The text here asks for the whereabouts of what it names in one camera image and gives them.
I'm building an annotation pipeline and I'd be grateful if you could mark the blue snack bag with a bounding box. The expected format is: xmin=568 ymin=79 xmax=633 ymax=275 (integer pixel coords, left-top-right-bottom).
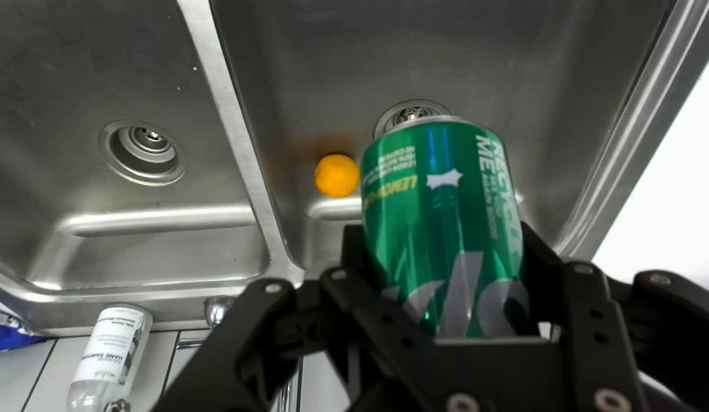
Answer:
xmin=0 ymin=295 xmax=50 ymax=357

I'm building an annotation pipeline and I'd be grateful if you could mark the green sprite can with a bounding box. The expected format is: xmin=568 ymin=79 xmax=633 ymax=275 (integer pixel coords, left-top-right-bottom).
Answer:
xmin=357 ymin=112 xmax=528 ymax=342

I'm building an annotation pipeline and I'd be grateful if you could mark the stainless steel double sink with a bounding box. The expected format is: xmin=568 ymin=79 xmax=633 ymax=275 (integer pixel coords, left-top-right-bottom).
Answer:
xmin=0 ymin=0 xmax=709 ymax=339

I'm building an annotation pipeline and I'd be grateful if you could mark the white pump bottle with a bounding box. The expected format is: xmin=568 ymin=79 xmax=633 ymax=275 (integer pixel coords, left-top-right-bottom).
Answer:
xmin=62 ymin=302 xmax=155 ymax=412

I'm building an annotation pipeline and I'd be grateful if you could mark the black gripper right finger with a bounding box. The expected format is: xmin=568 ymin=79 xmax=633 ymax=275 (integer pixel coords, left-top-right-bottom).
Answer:
xmin=475 ymin=218 xmax=709 ymax=412

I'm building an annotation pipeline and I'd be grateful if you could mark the small orange ball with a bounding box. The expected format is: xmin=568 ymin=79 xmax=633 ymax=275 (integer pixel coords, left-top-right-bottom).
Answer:
xmin=310 ymin=151 xmax=364 ymax=199

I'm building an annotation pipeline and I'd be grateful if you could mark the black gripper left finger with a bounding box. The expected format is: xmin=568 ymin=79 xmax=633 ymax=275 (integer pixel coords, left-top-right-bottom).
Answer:
xmin=151 ymin=222 xmax=450 ymax=412

